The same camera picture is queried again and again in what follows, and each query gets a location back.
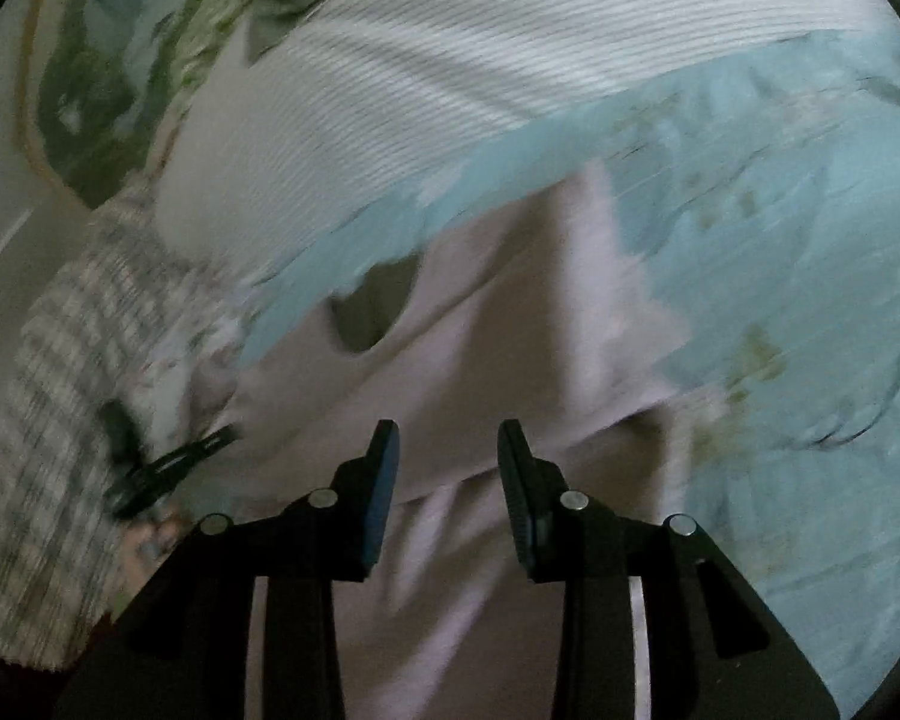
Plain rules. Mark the pink knit t-shirt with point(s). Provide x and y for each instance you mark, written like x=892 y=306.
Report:
x=531 y=312

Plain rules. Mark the green pillow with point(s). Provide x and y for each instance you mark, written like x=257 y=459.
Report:
x=104 y=79

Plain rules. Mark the teal floral bedsheet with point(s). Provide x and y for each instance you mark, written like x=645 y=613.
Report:
x=761 y=192

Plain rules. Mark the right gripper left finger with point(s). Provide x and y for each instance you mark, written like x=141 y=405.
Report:
x=364 y=487

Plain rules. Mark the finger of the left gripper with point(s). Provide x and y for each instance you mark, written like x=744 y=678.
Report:
x=143 y=484

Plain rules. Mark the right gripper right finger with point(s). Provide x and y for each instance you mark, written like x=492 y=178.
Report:
x=532 y=490

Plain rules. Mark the white striped pillow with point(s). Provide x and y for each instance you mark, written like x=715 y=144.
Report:
x=280 y=147

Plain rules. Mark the white floral pink cloth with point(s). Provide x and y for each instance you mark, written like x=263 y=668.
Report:
x=188 y=372

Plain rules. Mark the plaid checkered blanket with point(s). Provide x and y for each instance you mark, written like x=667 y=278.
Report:
x=97 y=320

